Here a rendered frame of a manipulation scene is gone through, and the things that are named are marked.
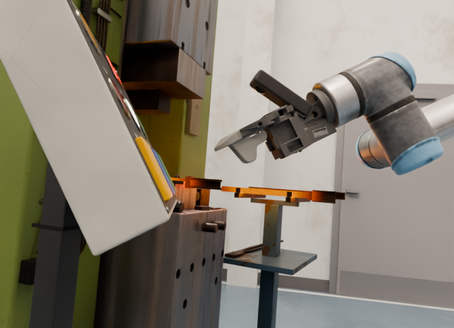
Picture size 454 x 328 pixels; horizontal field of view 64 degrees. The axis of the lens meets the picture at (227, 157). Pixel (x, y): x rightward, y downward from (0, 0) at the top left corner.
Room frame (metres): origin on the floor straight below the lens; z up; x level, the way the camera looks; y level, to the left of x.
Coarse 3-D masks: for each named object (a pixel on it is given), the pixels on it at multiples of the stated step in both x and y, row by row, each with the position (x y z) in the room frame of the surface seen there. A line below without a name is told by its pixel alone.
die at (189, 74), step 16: (176, 48) 0.97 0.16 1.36; (128, 64) 1.02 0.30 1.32; (144, 64) 1.01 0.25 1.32; (160, 64) 0.99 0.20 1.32; (176, 64) 0.97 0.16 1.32; (192, 64) 1.06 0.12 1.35; (128, 80) 1.02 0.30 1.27; (144, 80) 1.00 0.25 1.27; (160, 80) 0.99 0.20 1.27; (176, 80) 0.97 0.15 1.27; (192, 80) 1.06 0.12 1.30; (176, 96) 1.15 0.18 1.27; (192, 96) 1.13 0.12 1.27
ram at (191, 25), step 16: (128, 0) 0.97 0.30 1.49; (144, 0) 0.95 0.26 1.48; (160, 0) 0.94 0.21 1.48; (176, 0) 0.93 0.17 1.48; (192, 0) 1.02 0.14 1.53; (208, 0) 1.13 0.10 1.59; (128, 16) 0.97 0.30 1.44; (144, 16) 0.95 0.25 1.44; (160, 16) 0.94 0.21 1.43; (176, 16) 0.94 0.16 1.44; (192, 16) 1.03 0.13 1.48; (208, 16) 1.14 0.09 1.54; (128, 32) 0.97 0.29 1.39; (144, 32) 0.95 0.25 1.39; (160, 32) 0.93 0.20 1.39; (176, 32) 0.95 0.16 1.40; (192, 32) 1.04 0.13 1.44; (208, 32) 1.15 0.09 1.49; (128, 48) 1.01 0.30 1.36; (144, 48) 1.00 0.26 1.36; (160, 48) 0.99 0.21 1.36; (192, 48) 1.05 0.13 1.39; (208, 48) 1.16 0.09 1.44; (208, 64) 1.17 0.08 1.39
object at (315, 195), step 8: (248, 192) 1.44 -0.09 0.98; (256, 192) 1.43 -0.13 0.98; (264, 192) 1.41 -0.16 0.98; (272, 192) 1.40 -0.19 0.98; (280, 192) 1.39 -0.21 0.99; (296, 192) 1.36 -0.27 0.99; (304, 192) 1.35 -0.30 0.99; (312, 192) 1.33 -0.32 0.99; (320, 192) 1.33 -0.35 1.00; (328, 192) 1.31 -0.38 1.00; (312, 200) 1.34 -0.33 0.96; (320, 200) 1.33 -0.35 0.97; (328, 200) 1.32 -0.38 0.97
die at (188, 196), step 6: (174, 186) 1.01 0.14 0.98; (180, 186) 1.05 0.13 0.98; (180, 192) 1.05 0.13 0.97; (186, 192) 1.09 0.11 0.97; (192, 192) 1.13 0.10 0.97; (180, 198) 1.05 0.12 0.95; (186, 198) 1.09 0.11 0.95; (192, 198) 1.13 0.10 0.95; (186, 204) 1.10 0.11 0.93; (192, 204) 1.13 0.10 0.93
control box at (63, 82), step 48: (0, 0) 0.34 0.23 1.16; (48, 0) 0.34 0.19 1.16; (0, 48) 0.34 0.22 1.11; (48, 48) 0.34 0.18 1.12; (96, 48) 0.40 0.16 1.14; (48, 96) 0.34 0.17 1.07; (96, 96) 0.35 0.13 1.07; (48, 144) 0.34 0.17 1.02; (96, 144) 0.35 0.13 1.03; (96, 192) 0.35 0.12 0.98; (144, 192) 0.35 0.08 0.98; (96, 240) 0.35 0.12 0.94
